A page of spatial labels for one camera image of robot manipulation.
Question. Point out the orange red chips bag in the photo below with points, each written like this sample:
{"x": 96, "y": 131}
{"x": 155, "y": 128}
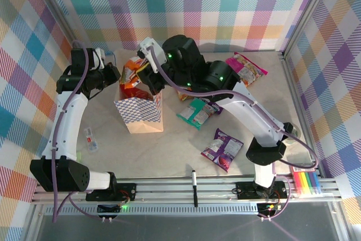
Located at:
{"x": 132, "y": 74}

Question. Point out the blue checkered paper bag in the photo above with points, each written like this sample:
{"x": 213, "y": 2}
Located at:
{"x": 141, "y": 111}

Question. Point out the teal snack bag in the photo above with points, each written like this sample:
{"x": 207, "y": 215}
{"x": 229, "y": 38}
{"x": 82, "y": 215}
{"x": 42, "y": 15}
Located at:
{"x": 194, "y": 114}

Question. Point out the small purple snack packet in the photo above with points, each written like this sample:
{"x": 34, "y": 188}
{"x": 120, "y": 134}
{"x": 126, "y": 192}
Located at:
{"x": 216, "y": 108}

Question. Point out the pink snack bag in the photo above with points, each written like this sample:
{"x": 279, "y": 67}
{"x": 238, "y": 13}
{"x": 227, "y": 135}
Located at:
{"x": 248, "y": 69}

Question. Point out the large purple snack bag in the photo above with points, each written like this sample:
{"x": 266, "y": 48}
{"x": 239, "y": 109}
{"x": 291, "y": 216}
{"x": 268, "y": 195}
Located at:
{"x": 222, "y": 149}

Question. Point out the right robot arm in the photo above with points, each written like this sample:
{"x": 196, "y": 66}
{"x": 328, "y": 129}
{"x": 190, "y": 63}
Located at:
{"x": 253, "y": 117}

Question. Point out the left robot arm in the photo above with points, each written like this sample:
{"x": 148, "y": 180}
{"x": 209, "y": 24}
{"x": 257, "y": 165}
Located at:
{"x": 67, "y": 125}

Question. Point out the clear plastic packet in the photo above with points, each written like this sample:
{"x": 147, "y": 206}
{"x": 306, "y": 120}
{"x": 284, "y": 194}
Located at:
{"x": 90, "y": 139}

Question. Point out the masking tape roll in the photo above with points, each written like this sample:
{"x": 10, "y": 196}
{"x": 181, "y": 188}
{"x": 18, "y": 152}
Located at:
{"x": 294, "y": 132}

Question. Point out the black marker pen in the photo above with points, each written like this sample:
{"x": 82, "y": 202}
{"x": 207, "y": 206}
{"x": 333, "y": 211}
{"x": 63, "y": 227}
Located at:
{"x": 194, "y": 187}

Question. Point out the small controller board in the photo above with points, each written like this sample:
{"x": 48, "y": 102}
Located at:
{"x": 270, "y": 207}
{"x": 108, "y": 209}

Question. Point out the rainbow marker pack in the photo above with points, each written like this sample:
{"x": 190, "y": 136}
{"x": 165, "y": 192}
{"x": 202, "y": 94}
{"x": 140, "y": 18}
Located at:
{"x": 306, "y": 183}

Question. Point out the aluminium corner frame post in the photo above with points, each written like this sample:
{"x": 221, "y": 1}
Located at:
{"x": 53, "y": 9}
{"x": 310, "y": 6}

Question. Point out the aluminium table edge rail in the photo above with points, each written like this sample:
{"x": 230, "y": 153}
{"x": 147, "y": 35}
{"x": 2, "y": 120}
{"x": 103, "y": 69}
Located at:
{"x": 294, "y": 88}

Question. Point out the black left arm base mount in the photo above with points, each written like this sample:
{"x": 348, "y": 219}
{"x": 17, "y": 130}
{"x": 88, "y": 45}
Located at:
{"x": 124, "y": 191}

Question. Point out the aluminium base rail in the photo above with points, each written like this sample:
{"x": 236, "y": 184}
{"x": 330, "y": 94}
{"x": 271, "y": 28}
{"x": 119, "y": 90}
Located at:
{"x": 175, "y": 190}

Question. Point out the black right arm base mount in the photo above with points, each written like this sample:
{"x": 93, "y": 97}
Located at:
{"x": 245, "y": 190}

